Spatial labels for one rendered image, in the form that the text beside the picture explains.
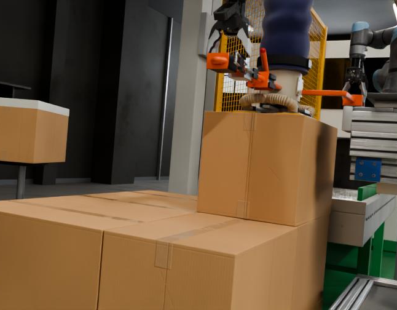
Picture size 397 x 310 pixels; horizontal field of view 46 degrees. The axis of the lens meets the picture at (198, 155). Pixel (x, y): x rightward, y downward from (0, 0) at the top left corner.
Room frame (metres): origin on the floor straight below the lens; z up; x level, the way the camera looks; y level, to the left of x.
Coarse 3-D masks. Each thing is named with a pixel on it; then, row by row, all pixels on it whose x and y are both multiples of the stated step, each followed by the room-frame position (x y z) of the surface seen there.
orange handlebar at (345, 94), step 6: (216, 60) 1.45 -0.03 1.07; (222, 60) 1.45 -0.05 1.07; (252, 78) 1.69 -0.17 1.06; (258, 78) 1.71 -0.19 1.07; (264, 78) 1.76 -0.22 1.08; (276, 84) 1.88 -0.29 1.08; (306, 90) 2.02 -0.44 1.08; (312, 90) 2.01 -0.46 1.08; (318, 90) 1.99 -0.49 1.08; (324, 90) 1.98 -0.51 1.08; (330, 90) 1.97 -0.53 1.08; (336, 90) 1.96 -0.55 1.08; (342, 90) 1.95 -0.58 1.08; (342, 96) 1.96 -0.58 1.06; (348, 96) 2.00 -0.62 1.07
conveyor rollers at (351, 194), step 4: (332, 188) 4.23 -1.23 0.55; (336, 188) 4.30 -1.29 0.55; (340, 188) 4.30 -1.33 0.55; (344, 188) 4.36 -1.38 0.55; (332, 192) 3.70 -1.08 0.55; (336, 192) 3.78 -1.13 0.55; (340, 192) 3.77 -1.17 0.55; (344, 192) 3.84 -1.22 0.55; (348, 192) 3.83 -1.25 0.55; (352, 192) 3.90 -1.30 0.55; (356, 192) 3.97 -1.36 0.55; (332, 196) 3.26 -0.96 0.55; (336, 196) 3.26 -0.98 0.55; (340, 196) 3.33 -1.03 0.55; (344, 196) 3.32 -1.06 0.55; (348, 196) 3.39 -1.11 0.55; (352, 196) 3.38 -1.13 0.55; (356, 196) 3.45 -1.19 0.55; (352, 200) 3.04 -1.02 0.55; (356, 200) 3.11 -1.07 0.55
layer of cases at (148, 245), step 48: (144, 192) 2.48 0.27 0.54; (0, 240) 1.48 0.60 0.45; (48, 240) 1.39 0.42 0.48; (96, 240) 1.31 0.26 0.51; (144, 240) 1.24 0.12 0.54; (192, 240) 1.25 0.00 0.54; (240, 240) 1.31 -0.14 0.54; (288, 240) 1.56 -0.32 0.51; (0, 288) 1.47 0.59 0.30; (48, 288) 1.38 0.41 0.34; (96, 288) 1.30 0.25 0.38; (144, 288) 1.24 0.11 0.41; (192, 288) 1.17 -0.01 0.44; (240, 288) 1.17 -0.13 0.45; (288, 288) 1.61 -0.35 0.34
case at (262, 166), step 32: (224, 128) 1.81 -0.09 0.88; (256, 128) 1.74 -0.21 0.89; (288, 128) 1.69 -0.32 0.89; (320, 128) 1.89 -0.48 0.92; (224, 160) 1.80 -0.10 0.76; (256, 160) 1.74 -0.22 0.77; (288, 160) 1.68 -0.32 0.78; (320, 160) 1.93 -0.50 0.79; (224, 192) 1.79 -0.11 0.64; (256, 192) 1.74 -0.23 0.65; (288, 192) 1.68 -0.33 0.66; (320, 192) 1.97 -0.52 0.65; (288, 224) 1.68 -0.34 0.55
